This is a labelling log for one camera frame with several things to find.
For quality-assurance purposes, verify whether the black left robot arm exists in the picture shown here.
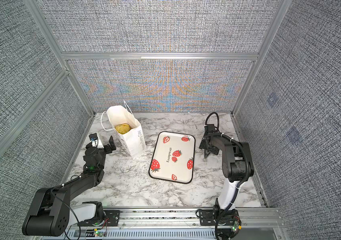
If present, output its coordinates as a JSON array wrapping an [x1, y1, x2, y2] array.
[[22, 134, 117, 237]]

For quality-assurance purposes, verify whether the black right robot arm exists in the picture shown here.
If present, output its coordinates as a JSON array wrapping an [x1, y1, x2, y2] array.
[[199, 124, 254, 211]]

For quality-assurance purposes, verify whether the fake croissant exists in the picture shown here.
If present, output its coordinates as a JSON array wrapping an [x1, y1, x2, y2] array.
[[115, 124, 131, 135]]

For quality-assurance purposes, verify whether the white strawberry tray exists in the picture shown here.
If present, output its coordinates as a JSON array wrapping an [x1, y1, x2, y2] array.
[[149, 131, 195, 184]]

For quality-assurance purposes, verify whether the black corrugated cable hose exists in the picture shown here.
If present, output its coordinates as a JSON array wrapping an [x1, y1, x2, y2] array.
[[204, 111, 253, 240]]

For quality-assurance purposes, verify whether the white printed paper bag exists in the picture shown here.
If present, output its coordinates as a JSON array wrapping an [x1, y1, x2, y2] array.
[[100, 101, 147, 158]]

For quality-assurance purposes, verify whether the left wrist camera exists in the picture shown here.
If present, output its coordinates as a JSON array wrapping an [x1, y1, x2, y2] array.
[[89, 133, 104, 149]]

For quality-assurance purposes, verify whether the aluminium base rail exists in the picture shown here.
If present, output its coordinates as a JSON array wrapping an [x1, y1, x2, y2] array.
[[57, 207, 289, 240]]

